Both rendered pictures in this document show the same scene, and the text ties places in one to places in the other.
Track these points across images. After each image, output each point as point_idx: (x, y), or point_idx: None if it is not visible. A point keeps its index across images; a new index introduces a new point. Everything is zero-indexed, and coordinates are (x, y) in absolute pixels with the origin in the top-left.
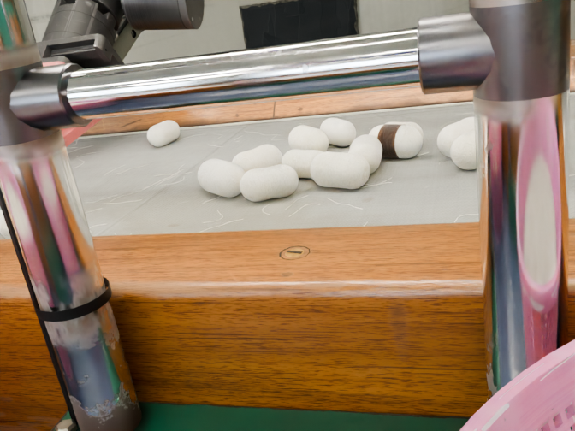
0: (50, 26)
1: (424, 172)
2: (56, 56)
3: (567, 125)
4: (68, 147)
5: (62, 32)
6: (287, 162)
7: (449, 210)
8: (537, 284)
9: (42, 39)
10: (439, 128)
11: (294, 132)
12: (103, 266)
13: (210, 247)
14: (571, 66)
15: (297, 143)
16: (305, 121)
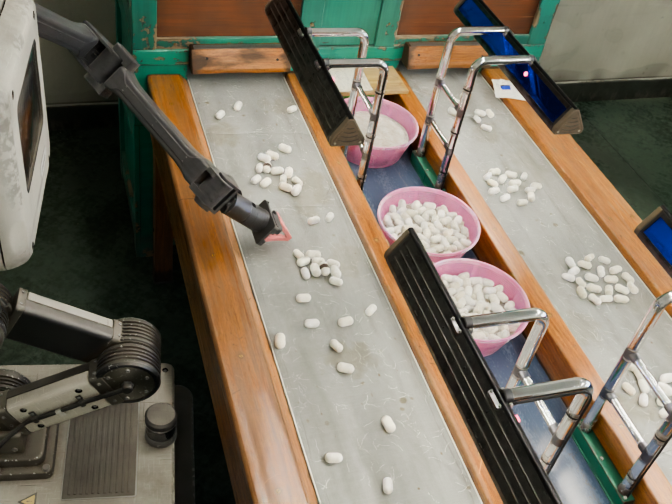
0: (262, 212)
1: (277, 165)
2: (275, 211)
3: None
4: (256, 254)
5: (264, 209)
6: (286, 180)
7: (298, 160)
8: None
9: (265, 217)
10: (241, 166)
11: (267, 182)
12: (350, 180)
13: (340, 171)
14: (201, 140)
15: (269, 183)
16: None
